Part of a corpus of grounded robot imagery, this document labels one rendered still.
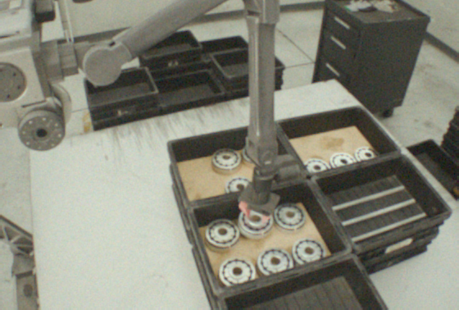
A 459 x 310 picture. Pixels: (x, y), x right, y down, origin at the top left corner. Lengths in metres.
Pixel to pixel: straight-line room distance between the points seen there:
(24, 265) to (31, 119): 0.98
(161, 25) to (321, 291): 0.82
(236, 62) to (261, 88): 1.72
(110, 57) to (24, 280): 1.40
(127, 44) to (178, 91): 1.79
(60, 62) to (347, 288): 0.95
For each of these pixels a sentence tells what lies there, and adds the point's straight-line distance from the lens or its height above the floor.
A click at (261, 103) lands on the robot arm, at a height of 1.28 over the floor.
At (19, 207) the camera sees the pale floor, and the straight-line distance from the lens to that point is 2.64.
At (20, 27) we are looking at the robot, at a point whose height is 1.52.
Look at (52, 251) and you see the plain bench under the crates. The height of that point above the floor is 0.70.
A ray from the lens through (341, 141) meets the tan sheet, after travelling 1.61.
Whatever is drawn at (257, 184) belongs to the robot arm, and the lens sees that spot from 1.05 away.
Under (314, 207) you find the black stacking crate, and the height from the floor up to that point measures 0.89.
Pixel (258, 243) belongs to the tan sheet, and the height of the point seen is 0.83.
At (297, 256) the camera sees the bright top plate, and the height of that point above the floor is 0.86.
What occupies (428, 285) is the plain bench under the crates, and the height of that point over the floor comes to 0.70.
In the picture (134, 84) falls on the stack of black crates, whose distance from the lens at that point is 2.50.
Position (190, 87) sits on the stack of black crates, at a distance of 2.64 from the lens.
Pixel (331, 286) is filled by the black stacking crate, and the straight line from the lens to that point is 1.19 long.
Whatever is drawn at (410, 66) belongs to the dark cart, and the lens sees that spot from 3.05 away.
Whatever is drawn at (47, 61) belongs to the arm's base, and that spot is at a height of 1.47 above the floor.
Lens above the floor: 1.85
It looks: 41 degrees down
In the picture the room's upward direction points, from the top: 2 degrees clockwise
